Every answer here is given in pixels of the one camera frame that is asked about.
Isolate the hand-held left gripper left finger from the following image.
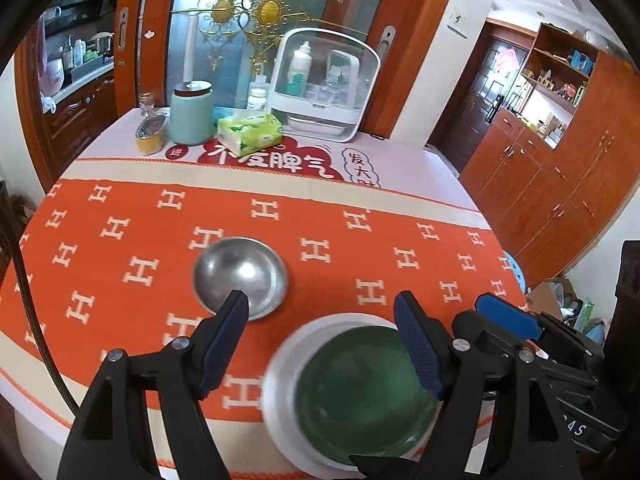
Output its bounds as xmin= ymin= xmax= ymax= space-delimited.
xmin=56 ymin=290 xmax=249 ymax=480

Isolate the dark brown entrance door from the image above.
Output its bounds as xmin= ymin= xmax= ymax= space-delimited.
xmin=429 ymin=19 xmax=532 ymax=162

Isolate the white clear storage box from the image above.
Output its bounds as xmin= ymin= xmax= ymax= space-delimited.
xmin=269 ymin=27 xmax=381 ymax=142

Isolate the cardboard box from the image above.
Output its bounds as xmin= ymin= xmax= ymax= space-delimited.
xmin=524 ymin=277 xmax=577 ymax=322

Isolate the blue plastic stool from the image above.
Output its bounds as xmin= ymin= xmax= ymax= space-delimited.
xmin=499 ymin=252 xmax=526 ymax=297

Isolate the yellow can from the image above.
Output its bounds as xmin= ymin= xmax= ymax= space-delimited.
xmin=135 ymin=113 xmax=169 ymax=156

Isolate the black cable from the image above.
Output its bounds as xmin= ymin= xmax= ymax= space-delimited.
xmin=0 ymin=194 xmax=82 ymax=413

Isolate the green tissue pack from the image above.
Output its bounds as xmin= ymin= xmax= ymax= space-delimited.
xmin=216 ymin=112 xmax=284 ymax=158

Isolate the wooden kitchen base cabinet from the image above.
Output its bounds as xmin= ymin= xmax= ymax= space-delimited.
xmin=42 ymin=72 xmax=118 ymax=176

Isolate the white wall switch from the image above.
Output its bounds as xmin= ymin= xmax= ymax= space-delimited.
xmin=448 ymin=9 xmax=471 ymax=39

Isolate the white green label bottle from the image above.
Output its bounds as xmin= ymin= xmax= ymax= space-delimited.
xmin=287 ymin=42 xmax=314 ymax=99

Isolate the wooden shelf cabinet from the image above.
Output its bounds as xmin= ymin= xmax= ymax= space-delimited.
xmin=459 ymin=22 xmax=640 ymax=287

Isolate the white plate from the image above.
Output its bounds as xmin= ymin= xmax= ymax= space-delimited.
xmin=260 ymin=311 xmax=451 ymax=477

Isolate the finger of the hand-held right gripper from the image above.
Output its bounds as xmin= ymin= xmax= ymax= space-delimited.
xmin=451 ymin=310 xmax=531 ymax=352
xmin=475 ymin=296 xmax=544 ymax=341

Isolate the pink white rice cooker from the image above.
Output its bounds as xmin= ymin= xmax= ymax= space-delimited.
xmin=42 ymin=57 xmax=66 ymax=96

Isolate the green plate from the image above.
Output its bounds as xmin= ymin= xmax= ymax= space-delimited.
xmin=294 ymin=324 xmax=442 ymax=467

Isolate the mint green canister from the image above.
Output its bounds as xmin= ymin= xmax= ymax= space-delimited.
xmin=169 ymin=79 xmax=215 ymax=145

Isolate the orange patterned tablecloth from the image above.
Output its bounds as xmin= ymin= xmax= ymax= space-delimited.
xmin=0 ymin=107 xmax=531 ymax=477

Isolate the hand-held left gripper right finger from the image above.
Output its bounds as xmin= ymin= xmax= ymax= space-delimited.
xmin=393 ymin=291 xmax=583 ymax=480

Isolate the small steel bowl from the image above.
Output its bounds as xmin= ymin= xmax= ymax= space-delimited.
xmin=193 ymin=237 xmax=290 ymax=321

